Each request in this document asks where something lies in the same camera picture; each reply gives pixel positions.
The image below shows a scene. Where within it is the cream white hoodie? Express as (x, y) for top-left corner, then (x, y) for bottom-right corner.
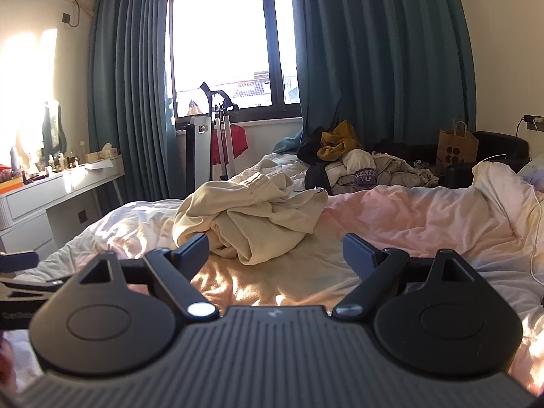
(172, 171), (328, 265)

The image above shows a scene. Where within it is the white folding stand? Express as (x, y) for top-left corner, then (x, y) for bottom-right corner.
(185, 82), (239, 194)

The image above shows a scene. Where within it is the person's hand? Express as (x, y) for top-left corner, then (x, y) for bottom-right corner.
(0, 338), (17, 393)

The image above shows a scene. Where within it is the white dressing table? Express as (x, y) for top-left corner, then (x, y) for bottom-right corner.
(1, 156), (124, 260)

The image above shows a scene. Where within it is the grey beige garment pile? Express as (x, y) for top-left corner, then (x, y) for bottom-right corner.
(332, 153), (438, 194)

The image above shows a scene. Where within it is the white garment purple print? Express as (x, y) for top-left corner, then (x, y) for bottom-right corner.
(325, 148), (378, 193)

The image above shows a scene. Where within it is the black garment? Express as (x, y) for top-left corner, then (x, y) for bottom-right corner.
(297, 127), (332, 194)

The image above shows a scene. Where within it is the mustard yellow garment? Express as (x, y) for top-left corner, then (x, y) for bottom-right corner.
(316, 120), (362, 162)

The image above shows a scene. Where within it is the brown paper bag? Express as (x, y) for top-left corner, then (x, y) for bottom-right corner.
(437, 121), (478, 168)

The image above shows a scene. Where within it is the red cloth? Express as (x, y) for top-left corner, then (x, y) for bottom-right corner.
(210, 124), (249, 166)

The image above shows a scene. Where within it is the teal curtain left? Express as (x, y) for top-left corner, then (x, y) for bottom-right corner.
(88, 0), (185, 202)

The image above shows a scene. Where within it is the teal curtain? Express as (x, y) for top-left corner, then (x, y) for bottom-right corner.
(88, 0), (185, 202)
(292, 0), (477, 148)

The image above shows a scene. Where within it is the teal curtain right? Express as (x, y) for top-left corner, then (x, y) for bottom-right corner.
(292, 0), (477, 148)

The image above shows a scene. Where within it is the black framed window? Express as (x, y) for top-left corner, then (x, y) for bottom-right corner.
(169, 0), (301, 122)

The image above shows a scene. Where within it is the white charging cable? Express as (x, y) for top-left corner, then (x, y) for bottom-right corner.
(479, 152), (544, 299)

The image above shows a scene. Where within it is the wall power socket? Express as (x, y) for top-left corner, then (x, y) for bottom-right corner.
(523, 115), (544, 132)

